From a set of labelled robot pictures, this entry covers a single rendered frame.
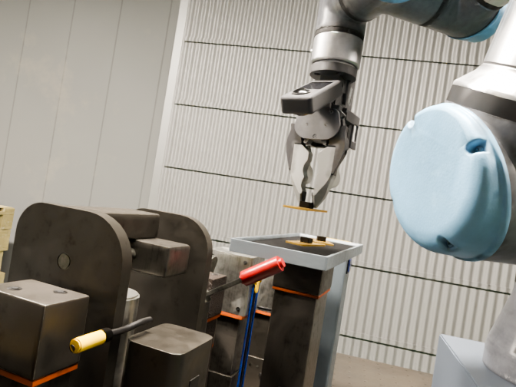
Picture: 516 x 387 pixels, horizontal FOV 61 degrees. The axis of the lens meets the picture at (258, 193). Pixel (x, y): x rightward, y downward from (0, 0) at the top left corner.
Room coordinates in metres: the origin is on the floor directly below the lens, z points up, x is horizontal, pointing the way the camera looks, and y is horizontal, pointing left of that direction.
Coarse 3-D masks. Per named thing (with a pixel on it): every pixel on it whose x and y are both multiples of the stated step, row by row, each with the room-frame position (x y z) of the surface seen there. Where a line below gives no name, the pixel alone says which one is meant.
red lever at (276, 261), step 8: (264, 264) 0.55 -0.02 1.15; (272, 264) 0.54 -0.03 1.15; (280, 264) 0.54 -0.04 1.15; (240, 272) 0.56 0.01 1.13; (248, 272) 0.55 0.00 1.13; (256, 272) 0.55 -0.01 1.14; (264, 272) 0.54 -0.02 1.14; (272, 272) 0.54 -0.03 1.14; (240, 280) 0.56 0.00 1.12; (248, 280) 0.55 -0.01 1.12; (256, 280) 0.55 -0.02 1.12; (216, 288) 0.57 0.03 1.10; (224, 288) 0.56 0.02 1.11; (208, 296) 0.58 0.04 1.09
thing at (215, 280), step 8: (208, 280) 0.65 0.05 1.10; (216, 280) 0.65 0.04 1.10; (224, 280) 0.68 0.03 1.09; (208, 288) 0.65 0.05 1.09; (216, 296) 0.66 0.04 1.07; (216, 304) 0.67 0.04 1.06; (216, 312) 0.67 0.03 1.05; (208, 320) 0.65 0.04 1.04; (216, 320) 0.68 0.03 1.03; (208, 328) 0.66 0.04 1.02; (208, 368) 0.68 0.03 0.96
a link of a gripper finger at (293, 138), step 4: (292, 124) 0.67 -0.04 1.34; (292, 128) 0.67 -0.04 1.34; (292, 132) 0.67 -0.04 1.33; (288, 136) 0.67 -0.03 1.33; (292, 136) 0.67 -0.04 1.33; (296, 136) 0.67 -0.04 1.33; (288, 140) 0.67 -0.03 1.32; (292, 140) 0.67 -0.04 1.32; (296, 140) 0.67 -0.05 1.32; (300, 140) 0.66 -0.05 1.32; (288, 144) 0.67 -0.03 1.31; (292, 144) 0.67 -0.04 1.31; (304, 144) 0.67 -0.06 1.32; (288, 148) 0.67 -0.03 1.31; (292, 148) 0.67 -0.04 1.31; (288, 152) 0.67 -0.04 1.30; (292, 152) 0.67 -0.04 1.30; (288, 156) 0.67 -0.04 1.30; (292, 156) 0.67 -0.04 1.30; (288, 160) 0.67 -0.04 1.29; (288, 164) 0.67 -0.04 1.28
